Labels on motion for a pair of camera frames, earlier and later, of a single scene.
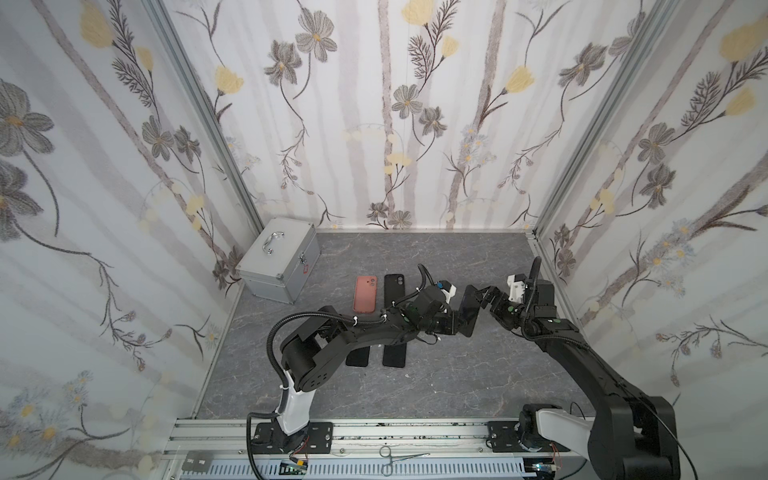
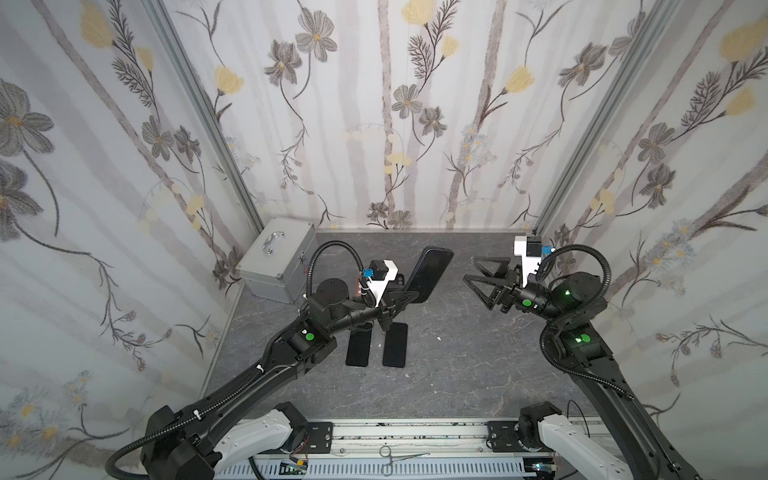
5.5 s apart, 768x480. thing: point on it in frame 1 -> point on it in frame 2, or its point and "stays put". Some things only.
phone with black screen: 358,357 stays put
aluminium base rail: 216,449 stays put
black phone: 394,355 stays put
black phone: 470,309 -> 431,266
